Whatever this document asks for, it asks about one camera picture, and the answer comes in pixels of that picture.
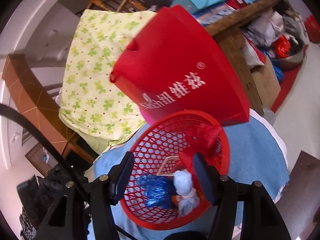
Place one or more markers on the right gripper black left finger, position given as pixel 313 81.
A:
pixel 108 190

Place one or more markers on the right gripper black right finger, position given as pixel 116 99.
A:
pixel 221 191

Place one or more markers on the light blue baby socks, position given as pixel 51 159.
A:
pixel 187 198

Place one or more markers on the blue plastic bag trash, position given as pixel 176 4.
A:
pixel 158 190

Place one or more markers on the red cloth scrap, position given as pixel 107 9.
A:
pixel 205 140

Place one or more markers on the red white cardboard box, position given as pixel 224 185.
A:
pixel 168 166

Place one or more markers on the black clothes pile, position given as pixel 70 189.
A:
pixel 55 182

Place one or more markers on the light blue bed blanket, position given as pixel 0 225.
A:
pixel 256 153

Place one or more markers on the red plastic mesh basket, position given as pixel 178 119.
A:
pixel 165 147

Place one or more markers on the green clover patterned quilt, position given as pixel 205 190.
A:
pixel 91 105

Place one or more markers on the wooden headboard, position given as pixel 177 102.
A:
pixel 34 103

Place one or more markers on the brown cardboard box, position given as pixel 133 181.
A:
pixel 267 83

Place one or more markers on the red gift bag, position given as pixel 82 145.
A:
pixel 173 65

